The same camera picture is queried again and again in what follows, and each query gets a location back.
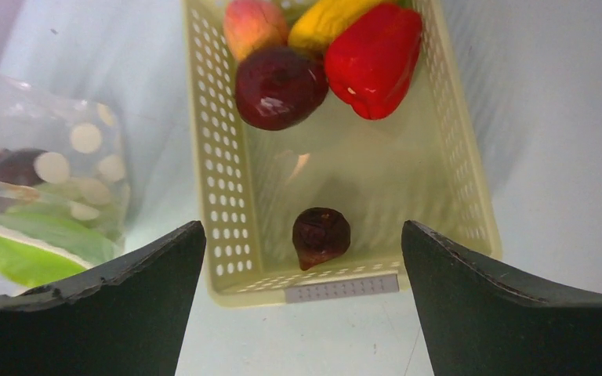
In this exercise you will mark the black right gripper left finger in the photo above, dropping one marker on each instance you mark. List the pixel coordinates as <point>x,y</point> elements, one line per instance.
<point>127,316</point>

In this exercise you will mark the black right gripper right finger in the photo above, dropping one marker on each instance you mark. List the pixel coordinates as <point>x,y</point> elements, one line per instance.
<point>480,316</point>

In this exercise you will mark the green cabbage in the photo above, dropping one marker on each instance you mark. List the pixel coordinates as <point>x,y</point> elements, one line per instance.
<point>40,245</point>

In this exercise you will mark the clear dotted zip bag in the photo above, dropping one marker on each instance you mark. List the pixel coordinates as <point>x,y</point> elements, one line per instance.
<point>83,166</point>

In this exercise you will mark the dark red yellow apple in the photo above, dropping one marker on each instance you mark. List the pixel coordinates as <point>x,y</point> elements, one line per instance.
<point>17,167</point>

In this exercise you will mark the pale yellow perforated basket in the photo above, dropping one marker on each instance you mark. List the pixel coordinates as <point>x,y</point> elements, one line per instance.
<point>421,163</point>

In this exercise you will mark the small dark fig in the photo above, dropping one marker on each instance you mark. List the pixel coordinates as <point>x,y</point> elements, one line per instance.
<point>320,235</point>

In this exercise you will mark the red bell pepper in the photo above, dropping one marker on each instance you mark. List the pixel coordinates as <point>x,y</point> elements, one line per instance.
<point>371,64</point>

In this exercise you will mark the orange peach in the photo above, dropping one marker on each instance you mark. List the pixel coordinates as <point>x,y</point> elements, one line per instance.
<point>249,25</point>

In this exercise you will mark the yellow banana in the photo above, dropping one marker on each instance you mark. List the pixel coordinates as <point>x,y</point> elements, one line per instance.
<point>324,21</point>

